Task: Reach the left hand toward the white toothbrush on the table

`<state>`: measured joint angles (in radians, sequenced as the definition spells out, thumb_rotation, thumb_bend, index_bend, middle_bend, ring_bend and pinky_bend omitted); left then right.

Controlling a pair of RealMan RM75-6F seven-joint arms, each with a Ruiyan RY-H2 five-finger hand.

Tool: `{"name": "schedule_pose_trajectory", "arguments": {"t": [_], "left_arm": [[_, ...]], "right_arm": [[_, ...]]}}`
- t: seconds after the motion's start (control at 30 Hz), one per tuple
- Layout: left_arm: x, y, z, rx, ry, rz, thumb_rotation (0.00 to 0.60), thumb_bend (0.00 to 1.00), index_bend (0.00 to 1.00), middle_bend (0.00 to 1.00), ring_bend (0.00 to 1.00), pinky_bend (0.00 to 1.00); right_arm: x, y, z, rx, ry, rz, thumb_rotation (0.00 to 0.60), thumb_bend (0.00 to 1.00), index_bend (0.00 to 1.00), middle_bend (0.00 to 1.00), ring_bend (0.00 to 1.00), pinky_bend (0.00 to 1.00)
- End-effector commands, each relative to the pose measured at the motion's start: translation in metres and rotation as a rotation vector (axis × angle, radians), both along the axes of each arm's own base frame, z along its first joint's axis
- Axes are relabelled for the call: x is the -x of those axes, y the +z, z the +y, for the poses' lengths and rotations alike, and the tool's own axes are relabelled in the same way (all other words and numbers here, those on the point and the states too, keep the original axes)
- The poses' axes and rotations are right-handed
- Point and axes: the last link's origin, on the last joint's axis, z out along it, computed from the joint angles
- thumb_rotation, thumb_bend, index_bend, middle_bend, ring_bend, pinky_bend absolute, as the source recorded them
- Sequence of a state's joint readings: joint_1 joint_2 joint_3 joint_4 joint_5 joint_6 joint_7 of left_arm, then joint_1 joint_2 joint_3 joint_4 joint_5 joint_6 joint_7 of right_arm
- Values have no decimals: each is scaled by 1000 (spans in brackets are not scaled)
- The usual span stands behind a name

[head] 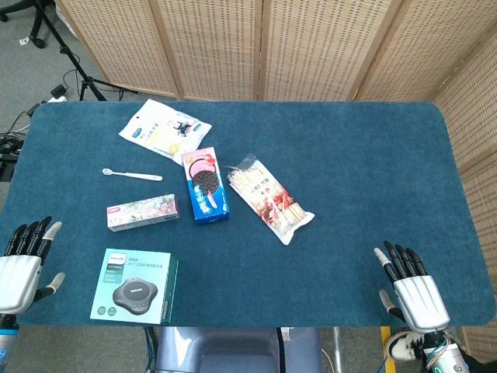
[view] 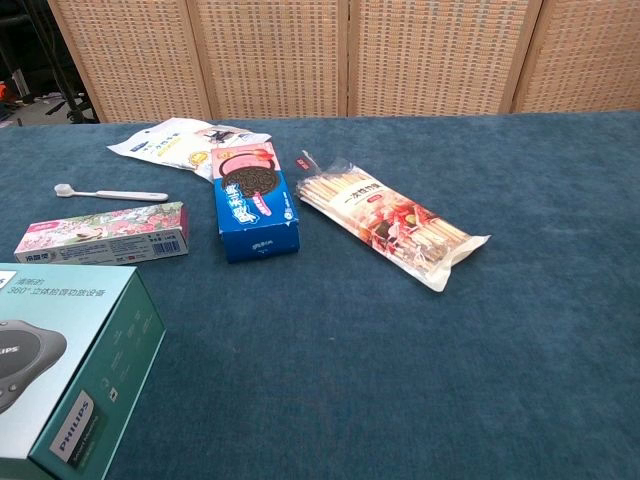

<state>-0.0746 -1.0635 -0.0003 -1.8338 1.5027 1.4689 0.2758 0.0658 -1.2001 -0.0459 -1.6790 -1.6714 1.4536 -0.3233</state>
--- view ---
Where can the white toothbrush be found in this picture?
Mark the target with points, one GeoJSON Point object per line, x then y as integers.
{"type": "Point", "coordinates": [125, 195]}

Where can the pack of disposable bamboo chopsticks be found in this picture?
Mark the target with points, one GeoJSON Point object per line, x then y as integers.
{"type": "Point", "coordinates": [385, 215]}

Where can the blue Oreo cookie box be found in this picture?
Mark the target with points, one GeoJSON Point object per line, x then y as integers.
{"type": "Point", "coordinates": [255, 210]}

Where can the blue velvet tablecloth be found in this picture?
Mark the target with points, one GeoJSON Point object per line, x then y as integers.
{"type": "Point", "coordinates": [380, 350]}

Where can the white plastic pouch bag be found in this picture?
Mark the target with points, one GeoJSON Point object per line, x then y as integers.
{"type": "Point", "coordinates": [165, 145]}

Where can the woven rattan folding screen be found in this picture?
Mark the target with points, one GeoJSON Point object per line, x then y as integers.
{"type": "Point", "coordinates": [320, 55]}

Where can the floral pink toothpaste box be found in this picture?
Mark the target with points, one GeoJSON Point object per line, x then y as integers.
{"type": "Point", "coordinates": [100, 235]}

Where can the teal Philips product box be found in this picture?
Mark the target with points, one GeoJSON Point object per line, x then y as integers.
{"type": "Point", "coordinates": [65, 370]}

